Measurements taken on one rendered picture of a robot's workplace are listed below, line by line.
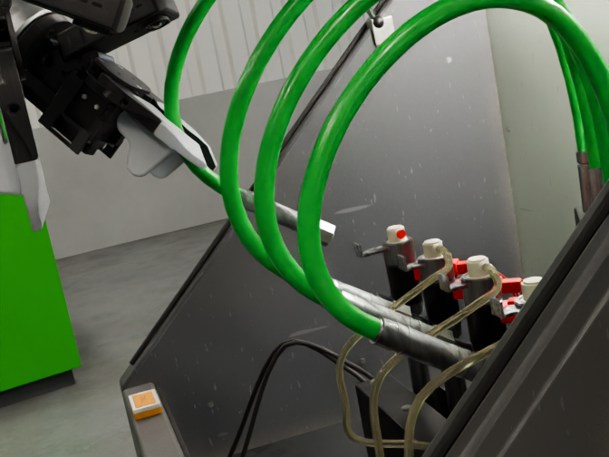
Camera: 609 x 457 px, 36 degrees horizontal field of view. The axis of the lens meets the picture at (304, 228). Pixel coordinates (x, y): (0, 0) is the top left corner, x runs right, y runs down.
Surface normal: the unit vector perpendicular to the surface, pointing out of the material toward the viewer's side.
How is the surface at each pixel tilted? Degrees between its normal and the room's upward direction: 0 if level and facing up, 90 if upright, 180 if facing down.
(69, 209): 90
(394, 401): 0
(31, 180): 113
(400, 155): 90
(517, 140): 90
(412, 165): 90
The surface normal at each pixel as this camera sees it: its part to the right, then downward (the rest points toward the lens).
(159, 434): -0.18, -0.96
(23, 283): 0.43, 0.11
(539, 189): -0.94, 0.23
